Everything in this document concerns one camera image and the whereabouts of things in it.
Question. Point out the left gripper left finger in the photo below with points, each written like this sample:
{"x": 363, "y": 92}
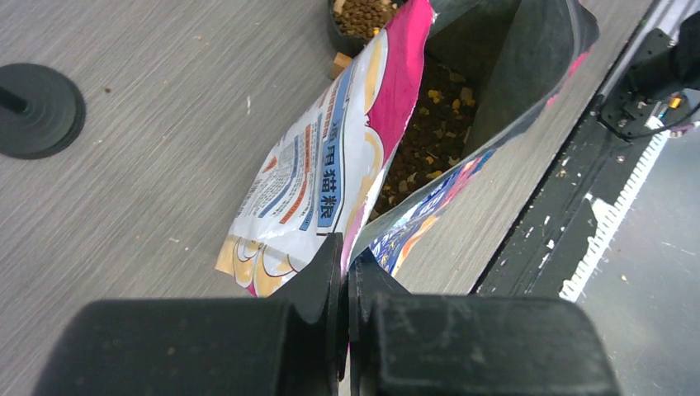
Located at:
{"x": 290, "y": 343}

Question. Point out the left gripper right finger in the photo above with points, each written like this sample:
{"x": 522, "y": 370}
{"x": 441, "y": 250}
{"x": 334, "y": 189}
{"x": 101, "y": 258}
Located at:
{"x": 412, "y": 344}

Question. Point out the colourful pet food bag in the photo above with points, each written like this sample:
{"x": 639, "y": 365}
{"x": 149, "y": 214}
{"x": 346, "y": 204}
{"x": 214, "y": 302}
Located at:
{"x": 324, "y": 175}

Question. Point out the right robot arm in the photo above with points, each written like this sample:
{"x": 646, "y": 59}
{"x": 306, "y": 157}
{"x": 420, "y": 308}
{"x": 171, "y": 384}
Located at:
{"x": 648, "y": 89}

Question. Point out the near black pet bowl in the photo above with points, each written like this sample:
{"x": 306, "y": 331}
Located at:
{"x": 347, "y": 48}

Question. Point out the kibble inside bag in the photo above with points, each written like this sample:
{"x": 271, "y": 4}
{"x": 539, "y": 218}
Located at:
{"x": 434, "y": 138}

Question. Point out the kibble in near bowl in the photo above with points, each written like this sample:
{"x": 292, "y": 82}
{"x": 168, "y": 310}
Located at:
{"x": 363, "y": 19}

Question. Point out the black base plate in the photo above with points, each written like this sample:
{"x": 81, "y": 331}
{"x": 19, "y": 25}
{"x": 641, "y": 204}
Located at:
{"x": 551, "y": 245}

